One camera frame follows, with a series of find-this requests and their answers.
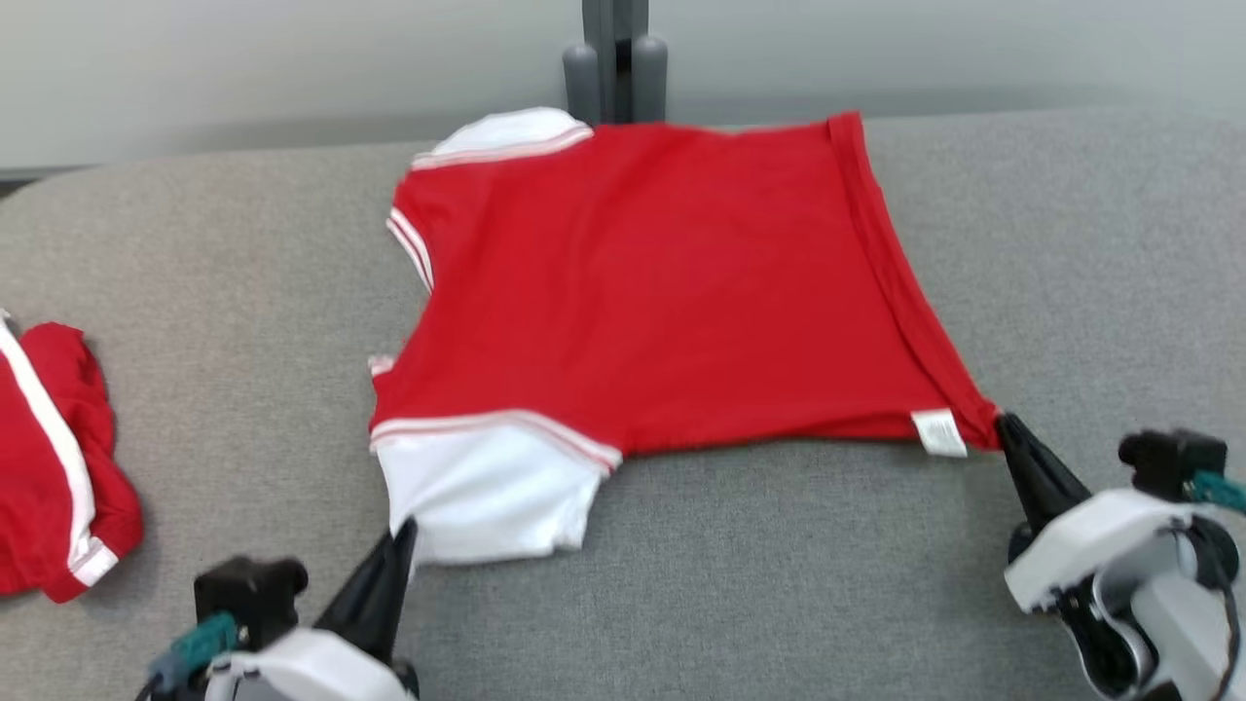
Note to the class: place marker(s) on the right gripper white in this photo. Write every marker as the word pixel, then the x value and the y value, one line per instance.
pixel 1081 545

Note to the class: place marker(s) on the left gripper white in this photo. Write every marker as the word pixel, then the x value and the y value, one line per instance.
pixel 311 672

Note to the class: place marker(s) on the red shorts with white stripe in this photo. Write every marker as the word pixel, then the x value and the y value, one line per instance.
pixel 39 487

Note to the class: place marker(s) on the red white jersey shirt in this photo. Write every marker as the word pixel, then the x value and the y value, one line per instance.
pixel 662 292

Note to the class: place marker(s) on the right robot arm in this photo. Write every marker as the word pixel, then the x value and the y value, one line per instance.
pixel 1178 623

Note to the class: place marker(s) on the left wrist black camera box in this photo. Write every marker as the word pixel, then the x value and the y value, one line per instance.
pixel 248 594

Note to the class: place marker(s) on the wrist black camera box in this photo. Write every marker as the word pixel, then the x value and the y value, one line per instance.
pixel 1173 462
pixel 248 594

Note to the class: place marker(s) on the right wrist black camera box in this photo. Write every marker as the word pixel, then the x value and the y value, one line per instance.
pixel 1173 462

